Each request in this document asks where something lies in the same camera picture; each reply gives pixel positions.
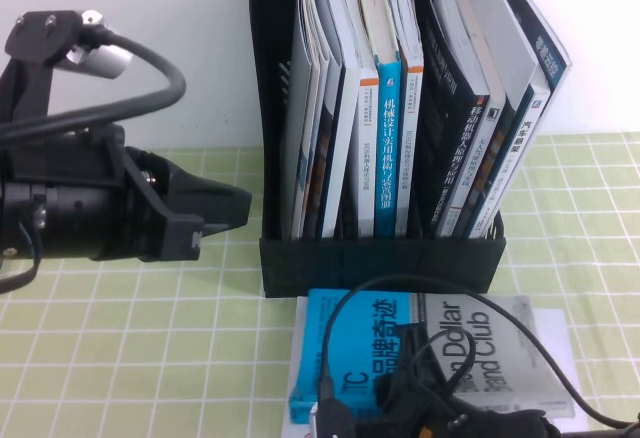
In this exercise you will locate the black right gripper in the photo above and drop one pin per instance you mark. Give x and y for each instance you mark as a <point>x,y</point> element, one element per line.
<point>450,420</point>

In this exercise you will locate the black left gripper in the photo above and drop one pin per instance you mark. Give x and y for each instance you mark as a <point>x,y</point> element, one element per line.
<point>135,208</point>

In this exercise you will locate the cyan and grey cover book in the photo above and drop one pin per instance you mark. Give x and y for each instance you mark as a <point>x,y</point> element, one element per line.
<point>350,338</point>

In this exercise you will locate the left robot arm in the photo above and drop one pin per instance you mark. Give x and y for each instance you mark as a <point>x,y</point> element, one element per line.
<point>65,218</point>

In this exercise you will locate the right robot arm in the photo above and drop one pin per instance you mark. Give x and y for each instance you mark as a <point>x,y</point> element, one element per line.
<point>610,434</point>

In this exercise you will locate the black plastic book holder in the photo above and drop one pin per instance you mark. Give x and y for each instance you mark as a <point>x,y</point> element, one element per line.
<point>380,268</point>

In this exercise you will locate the white spine orange band book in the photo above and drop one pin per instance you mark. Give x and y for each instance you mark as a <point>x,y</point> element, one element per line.
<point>367,158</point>

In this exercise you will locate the blue spine book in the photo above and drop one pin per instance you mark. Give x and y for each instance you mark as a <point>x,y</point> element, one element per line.
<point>387,158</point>

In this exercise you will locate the white spine navy cover book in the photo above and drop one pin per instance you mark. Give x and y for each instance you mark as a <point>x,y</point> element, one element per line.
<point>522,138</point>

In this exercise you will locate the black spine book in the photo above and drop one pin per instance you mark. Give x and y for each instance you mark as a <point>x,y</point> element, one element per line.
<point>450,108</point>

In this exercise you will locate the dark thin book orange mark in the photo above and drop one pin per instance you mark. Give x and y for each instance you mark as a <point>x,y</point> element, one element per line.
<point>500,33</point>

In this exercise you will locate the thin brochure with orange photo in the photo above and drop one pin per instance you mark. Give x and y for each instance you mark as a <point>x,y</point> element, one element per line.
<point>315,173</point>

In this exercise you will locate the white brochure with orange trucks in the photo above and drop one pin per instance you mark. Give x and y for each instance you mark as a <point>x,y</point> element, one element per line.
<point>550,328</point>

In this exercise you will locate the grey cover magazine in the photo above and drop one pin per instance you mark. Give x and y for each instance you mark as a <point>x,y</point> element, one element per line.
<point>300,108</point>

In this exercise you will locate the green checked tablecloth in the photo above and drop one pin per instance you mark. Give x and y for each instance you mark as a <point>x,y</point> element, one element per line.
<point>100,348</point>

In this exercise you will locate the large dark blue magazine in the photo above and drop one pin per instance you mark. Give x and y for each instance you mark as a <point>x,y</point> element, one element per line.
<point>547,53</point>

